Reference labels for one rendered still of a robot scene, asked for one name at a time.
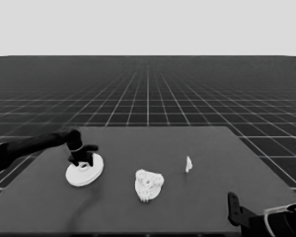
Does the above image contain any large thick white disc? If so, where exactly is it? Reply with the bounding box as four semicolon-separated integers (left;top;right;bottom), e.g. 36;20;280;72
64;152;105;188

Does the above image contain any small thin white T-shaped piece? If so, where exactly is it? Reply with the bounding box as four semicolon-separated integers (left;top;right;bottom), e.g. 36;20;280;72
185;156;193;175

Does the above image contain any white round carrier with pins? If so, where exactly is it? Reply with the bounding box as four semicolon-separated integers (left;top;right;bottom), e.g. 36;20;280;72
134;168;166;203

